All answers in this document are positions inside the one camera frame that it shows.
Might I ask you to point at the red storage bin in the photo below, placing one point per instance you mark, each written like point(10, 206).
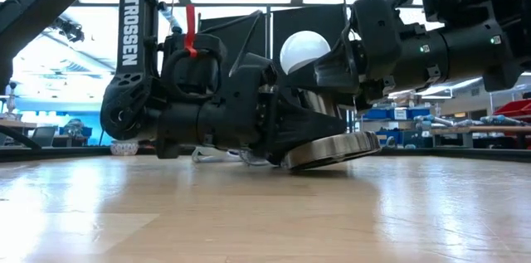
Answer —
point(516, 109)

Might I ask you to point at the black hanging spotlight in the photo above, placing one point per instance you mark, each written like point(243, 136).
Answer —
point(70, 30)

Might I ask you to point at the blue storage bin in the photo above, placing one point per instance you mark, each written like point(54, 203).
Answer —
point(419, 113)

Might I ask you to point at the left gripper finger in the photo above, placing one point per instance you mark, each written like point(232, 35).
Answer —
point(303, 130)

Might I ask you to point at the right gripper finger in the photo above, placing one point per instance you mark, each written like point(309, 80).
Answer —
point(338, 68)

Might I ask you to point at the white lightbulb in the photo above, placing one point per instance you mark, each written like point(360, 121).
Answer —
point(303, 49)

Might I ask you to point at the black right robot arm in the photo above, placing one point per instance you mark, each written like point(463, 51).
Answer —
point(477, 47)

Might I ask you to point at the wooden workbench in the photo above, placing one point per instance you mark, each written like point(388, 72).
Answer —
point(489, 129)

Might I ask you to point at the black partition panel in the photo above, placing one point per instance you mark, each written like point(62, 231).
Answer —
point(315, 18)

